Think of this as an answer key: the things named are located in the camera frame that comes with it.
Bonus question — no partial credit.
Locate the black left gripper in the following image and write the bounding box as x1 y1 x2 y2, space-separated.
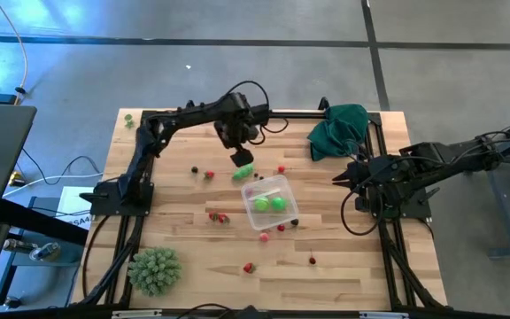
213 115 261 168

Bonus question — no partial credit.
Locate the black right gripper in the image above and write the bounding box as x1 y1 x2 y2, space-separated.
332 155 409 200

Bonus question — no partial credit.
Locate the green toy cucumber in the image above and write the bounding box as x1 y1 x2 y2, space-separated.
231 162 255 182

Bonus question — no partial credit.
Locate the clear plastic tupperware container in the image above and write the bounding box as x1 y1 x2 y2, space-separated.
240 174 300 232

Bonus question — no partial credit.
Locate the dark green cloth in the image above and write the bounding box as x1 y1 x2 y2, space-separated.
306 103 370 163

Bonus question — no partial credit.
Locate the green spiky artificial plant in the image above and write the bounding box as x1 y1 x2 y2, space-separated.
126 246 183 298

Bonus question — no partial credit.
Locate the white paper label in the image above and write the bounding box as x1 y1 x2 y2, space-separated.
54 185 96 231

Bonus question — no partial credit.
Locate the black desk beam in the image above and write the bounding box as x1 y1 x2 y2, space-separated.
0 198 90 245

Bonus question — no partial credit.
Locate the silver metal cylinder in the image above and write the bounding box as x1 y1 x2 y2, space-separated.
27 241 62 262
3 237 31 254

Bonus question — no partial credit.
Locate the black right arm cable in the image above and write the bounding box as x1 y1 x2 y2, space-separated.
340 188 383 237

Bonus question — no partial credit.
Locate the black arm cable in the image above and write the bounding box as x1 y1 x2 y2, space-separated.
340 188 383 237
223 80 290 147

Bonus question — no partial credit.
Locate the black table frame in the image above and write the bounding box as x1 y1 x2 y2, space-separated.
71 96 451 319

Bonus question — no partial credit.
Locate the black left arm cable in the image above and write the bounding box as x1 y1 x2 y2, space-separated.
223 80 290 147

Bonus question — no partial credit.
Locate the black floor cable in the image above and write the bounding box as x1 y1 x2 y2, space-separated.
19 147 104 187

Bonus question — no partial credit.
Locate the black curved cable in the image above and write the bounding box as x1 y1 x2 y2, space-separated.
81 214 111 299

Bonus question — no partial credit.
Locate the white floor cable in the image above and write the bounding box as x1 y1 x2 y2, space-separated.
1 171 104 199

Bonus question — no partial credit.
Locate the yellow hanging cable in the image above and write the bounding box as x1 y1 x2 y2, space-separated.
0 0 29 106

